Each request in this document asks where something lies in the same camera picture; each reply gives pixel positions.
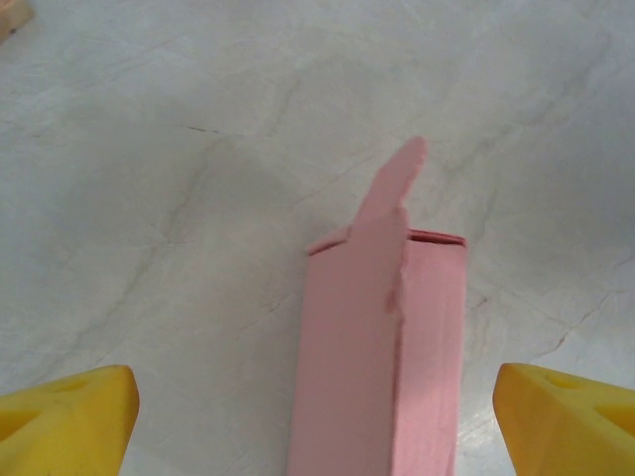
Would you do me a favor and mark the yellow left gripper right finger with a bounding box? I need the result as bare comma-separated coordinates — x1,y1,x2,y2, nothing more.
495,362,635,476

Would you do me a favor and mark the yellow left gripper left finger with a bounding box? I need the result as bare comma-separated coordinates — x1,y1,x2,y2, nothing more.
0,364,142,476

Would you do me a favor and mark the pink paper box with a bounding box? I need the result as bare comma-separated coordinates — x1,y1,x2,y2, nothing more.
286,135,469,476

